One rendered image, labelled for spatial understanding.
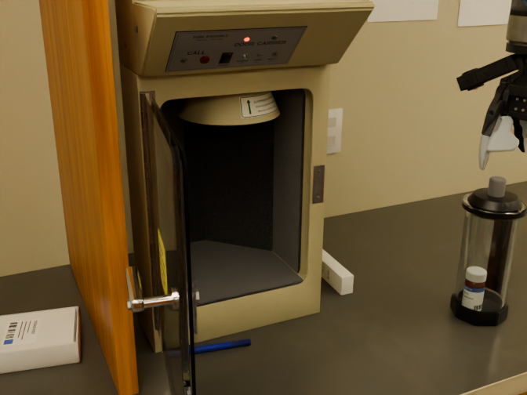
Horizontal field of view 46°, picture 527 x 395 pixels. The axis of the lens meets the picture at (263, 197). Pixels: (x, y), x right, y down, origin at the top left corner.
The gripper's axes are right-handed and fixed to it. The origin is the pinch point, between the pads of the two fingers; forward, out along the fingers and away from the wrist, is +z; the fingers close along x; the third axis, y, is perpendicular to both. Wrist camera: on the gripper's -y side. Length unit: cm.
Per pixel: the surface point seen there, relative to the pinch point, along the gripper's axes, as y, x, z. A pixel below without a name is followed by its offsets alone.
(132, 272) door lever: -13, -65, 4
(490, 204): 1.5, -3.9, 6.8
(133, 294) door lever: -9, -68, 4
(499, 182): 1.1, -1.1, 3.4
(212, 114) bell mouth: -30, -39, -9
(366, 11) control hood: -10.2, -26.7, -25.4
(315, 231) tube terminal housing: -20.7, -23.5, 13.3
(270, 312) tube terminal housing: -23.5, -31.8, 27.7
